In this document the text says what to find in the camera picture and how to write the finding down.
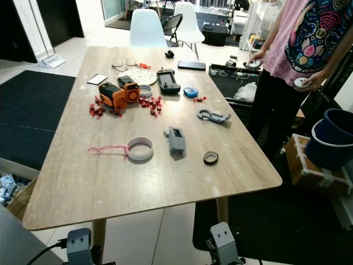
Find grey plastic clamp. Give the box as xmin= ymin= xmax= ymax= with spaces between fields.
xmin=196 ymin=108 xmax=232 ymax=124

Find small white tape roll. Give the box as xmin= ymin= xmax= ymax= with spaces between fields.
xmin=138 ymin=84 xmax=153 ymax=99

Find pink string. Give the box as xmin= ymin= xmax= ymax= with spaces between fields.
xmin=87 ymin=144 xmax=130 ymax=158

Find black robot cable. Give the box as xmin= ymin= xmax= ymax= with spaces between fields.
xmin=26 ymin=238 xmax=69 ymax=265

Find black tape roll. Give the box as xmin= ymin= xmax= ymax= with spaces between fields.
xmin=202 ymin=150 xmax=220 ymax=166

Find clear plastic bag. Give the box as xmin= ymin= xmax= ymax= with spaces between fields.
xmin=232 ymin=82 xmax=258 ymax=103

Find white shell chair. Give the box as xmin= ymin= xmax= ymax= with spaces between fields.
xmin=129 ymin=8 xmax=168 ymax=48
xmin=174 ymin=1 xmax=205 ymax=46

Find grey panel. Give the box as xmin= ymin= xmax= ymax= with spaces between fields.
xmin=0 ymin=206 xmax=62 ymax=265

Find eyeglasses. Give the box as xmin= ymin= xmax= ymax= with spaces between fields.
xmin=111 ymin=57 xmax=139 ymax=70

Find black folding chair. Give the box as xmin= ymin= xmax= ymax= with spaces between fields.
xmin=162 ymin=13 xmax=183 ymax=45

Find person left hand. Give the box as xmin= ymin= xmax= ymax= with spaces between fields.
xmin=304 ymin=70 xmax=332 ymax=92

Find white round trivet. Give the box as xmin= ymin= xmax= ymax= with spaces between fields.
xmin=124 ymin=67 xmax=158 ymax=87

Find black remote controller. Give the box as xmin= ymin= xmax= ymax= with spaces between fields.
xmin=155 ymin=68 xmax=182 ymax=96

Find white shelf unit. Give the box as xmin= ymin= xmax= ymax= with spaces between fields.
xmin=238 ymin=0 xmax=282 ymax=51

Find person right hand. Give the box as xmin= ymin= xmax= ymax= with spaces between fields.
xmin=249 ymin=50 xmax=266 ymax=63

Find black storage box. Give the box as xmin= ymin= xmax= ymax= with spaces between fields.
xmin=201 ymin=22 xmax=228 ymax=47

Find large white tape roll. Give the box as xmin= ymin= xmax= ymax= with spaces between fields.
xmin=125 ymin=136 xmax=154 ymax=162

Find orange and black device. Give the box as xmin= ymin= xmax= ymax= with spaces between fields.
xmin=98 ymin=82 xmax=128 ymax=110
xmin=117 ymin=76 xmax=141 ymax=104

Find grey box device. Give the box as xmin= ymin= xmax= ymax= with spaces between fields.
xmin=164 ymin=126 xmax=187 ymax=154

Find dark blue bucket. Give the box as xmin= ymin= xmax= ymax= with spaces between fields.
xmin=304 ymin=108 xmax=353 ymax=171

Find wooden table leg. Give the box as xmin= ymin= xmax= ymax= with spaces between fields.
xmin=92 ymin=219 xmax=107 ymax=234
xmin=216 ymin=197 xmax=230 ymax=225

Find black tray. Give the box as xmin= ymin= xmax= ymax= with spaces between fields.
xmin=208 ymin=63 xmax=261 ymax=107

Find person in pink shirt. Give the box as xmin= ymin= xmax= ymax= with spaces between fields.
xmin=245 ymin=0 xmax=353 ymax=162

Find small blue device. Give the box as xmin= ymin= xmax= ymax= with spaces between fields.
xmin=183 ymin=86 xmax=199 ymax=99

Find black floor mat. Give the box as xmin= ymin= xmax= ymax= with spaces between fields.
xmin=0 ymin=70 xmax=77 ymax=167
xmin=192 ymin=185 xmax=353 ymax=265

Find white smartphone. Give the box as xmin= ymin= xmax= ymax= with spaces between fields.
xmin=87 ymin=73 xmax=109 ymax=86

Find black smartphone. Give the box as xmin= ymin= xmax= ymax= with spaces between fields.
xmin=177 ymin=60 xmax=207 ymax=71

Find cardboard box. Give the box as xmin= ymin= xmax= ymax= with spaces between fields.
xmin=0 ymin=158 xmax=35 ymax=222

